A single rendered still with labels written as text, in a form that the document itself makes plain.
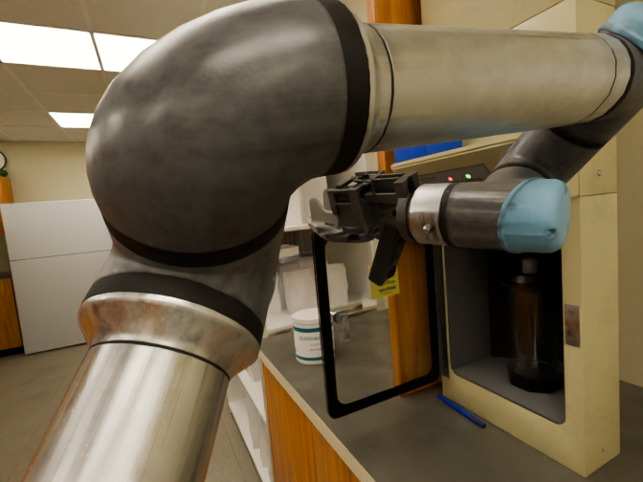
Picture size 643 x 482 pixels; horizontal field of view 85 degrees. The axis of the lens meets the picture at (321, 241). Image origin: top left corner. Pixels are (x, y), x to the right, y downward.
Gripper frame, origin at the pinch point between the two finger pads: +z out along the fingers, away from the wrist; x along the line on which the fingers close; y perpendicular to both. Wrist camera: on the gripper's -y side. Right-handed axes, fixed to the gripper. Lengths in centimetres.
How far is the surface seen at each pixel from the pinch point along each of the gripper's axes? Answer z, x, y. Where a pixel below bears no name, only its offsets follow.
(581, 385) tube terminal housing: -34, -14, -36
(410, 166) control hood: -4.0, -25.9, 0.0
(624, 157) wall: -34, -70, -16
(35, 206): 488, -19, -7
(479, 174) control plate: -18.6, -23.6, -1.7
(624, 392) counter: -38, -41, -63
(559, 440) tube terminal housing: -32, -11, -47
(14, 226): 494, 8, -20
